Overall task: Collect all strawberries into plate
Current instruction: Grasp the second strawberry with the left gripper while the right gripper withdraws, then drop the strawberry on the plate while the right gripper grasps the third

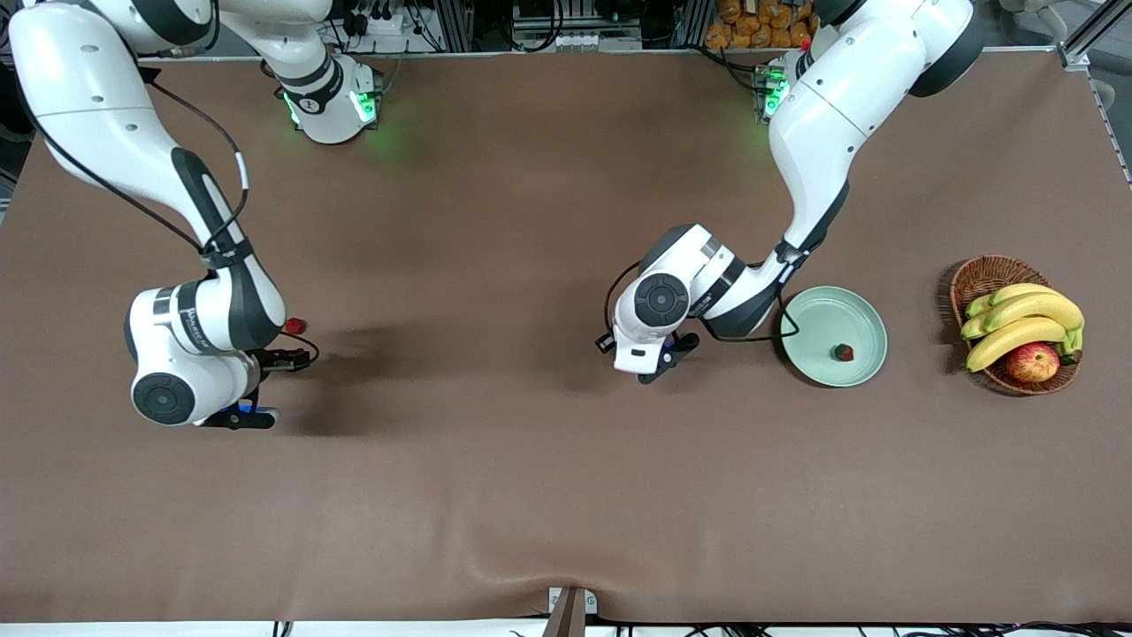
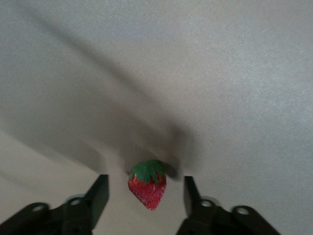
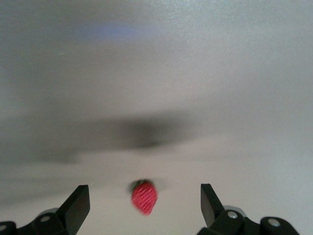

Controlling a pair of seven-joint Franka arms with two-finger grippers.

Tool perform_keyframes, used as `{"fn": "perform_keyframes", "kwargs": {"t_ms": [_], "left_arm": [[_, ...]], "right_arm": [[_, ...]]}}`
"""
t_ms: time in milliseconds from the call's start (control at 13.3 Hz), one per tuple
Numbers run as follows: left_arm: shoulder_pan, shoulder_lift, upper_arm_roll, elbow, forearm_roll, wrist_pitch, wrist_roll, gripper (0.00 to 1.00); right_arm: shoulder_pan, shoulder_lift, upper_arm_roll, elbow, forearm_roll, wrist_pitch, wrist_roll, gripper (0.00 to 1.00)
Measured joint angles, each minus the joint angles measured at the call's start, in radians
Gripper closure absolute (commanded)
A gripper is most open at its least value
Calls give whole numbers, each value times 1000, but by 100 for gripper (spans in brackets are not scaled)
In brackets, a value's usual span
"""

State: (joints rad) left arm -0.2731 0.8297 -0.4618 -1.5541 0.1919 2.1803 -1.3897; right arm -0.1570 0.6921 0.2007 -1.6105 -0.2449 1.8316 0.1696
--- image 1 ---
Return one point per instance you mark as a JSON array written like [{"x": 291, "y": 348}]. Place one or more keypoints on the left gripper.
[{"x": 600, "y": 341}]

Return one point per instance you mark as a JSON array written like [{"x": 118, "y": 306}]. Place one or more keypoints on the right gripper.
[{"x": 276, "y": 359}]

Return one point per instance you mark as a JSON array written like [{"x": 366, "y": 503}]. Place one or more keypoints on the red strawberry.
[
  {"x": 845, "y": 354},
  {"x": 295, "y": 326}
]

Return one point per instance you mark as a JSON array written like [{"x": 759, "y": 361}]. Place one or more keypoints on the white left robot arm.
[{"x": 831, "y": 115}]

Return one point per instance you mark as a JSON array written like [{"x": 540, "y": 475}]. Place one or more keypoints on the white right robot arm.
[{"x": 80, "y": 80}]

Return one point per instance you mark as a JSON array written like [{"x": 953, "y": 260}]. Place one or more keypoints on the mint green round plate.
[{"x": 831, "y": 318}]

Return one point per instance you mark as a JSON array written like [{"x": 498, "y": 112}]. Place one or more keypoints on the brown table cover cloth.
[{"x": 566, "y": 487}]

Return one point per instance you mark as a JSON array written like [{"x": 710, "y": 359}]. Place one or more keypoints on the white connector row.
[{"x": 597, "y": 41}]

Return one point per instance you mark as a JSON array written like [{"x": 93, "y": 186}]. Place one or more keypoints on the orange brown bread roll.
[
  {"x": 719, "y": 35},
  {"x": 732, "y": 11},
  {"x": 761, "y": 35},
  {"x": 799, "y": 33}
]

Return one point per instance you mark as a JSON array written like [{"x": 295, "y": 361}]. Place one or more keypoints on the white power strip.
[{"x": 380, "y": 24}]

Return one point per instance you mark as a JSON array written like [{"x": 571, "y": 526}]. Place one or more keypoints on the brown wicker basket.
[{"x": 986, "y": 274}]

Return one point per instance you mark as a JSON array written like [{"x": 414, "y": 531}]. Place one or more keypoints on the yellow banana bunch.
[{"x": 1017, "y": 336}]

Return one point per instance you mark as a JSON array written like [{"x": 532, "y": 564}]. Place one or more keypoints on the red yellow apple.
[{"x": 1033, "y": 363}]

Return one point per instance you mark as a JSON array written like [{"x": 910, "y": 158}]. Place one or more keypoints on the grey swivel chair base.
[{"x": 1035, "y": 13}]

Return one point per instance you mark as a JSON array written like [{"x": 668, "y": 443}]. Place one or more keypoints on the grey metal table bracket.
[{"x": 555, "y": 602}]

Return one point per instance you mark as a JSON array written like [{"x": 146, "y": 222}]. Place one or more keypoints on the dark camera pole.
[{"x": 566, "y": 619}]

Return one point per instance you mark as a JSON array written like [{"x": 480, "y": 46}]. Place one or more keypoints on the aluminium frame profile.
[{"x": 1083, "y": 40}]

